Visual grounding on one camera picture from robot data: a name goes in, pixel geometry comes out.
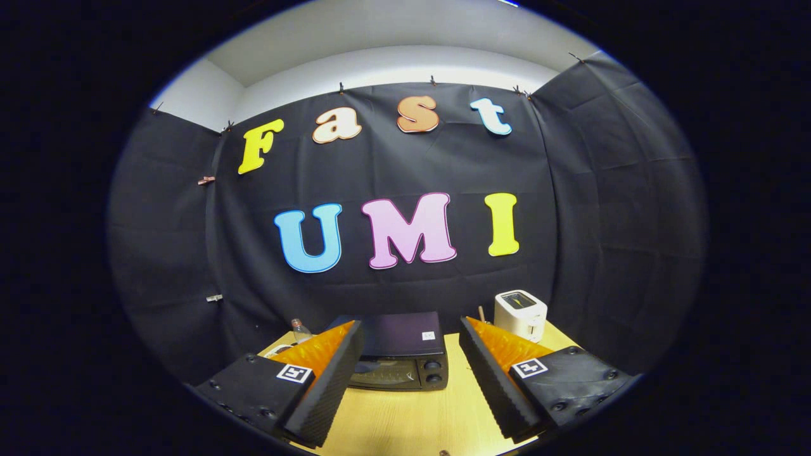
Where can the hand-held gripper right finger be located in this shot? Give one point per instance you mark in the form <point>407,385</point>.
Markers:
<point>491,386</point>

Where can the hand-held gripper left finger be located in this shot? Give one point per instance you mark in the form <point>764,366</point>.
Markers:
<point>329,386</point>

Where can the black toaster oven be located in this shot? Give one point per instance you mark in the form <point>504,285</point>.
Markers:
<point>405,335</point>

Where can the white toaster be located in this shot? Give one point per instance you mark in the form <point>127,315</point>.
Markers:
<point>519,316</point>

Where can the clear plastic bottle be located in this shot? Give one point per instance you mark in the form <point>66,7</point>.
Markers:
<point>301,332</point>

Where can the white divided snack tray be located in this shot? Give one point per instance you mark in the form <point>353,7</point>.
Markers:
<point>274,350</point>

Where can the red clothes peg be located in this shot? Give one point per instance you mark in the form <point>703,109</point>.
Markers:
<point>206,180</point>

